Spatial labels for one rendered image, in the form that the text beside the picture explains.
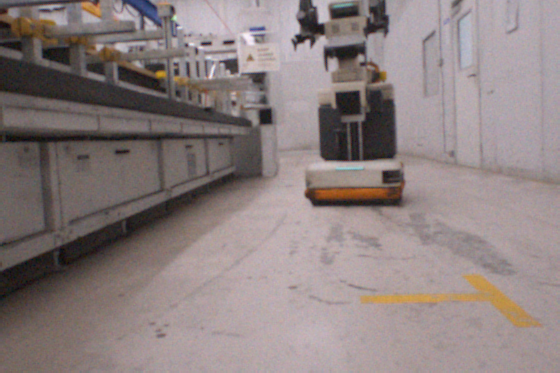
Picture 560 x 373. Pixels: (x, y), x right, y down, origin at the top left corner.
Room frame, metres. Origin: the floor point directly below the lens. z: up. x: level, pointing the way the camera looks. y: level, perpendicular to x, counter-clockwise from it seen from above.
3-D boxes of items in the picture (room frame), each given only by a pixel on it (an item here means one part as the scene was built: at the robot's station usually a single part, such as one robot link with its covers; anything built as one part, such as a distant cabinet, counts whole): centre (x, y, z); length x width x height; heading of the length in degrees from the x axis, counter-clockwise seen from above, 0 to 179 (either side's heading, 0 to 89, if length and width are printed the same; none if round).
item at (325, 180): (3.22, -0.55, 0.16); 0.67 x 0.64 x 0.25; 162
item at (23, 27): (1.31, 0.67, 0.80); 0.14 x 0.06 x 0.05; 176
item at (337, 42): (2.95, -0.46, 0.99); 0.28 x 0.16 x 0.22; 72
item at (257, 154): (5.95, 0.86, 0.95); 1.65 x 0.70 x 1.90; 86
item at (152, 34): (1.57, 0.59, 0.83); 0.43 x 0.03 x 0.04; 86
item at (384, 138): (3.31, -0.57, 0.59); 0.55 x 0.34 x 0.83; 72
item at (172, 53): (1.82, 0.57, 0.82); 0.43 x 0.03 x 0.04; 86
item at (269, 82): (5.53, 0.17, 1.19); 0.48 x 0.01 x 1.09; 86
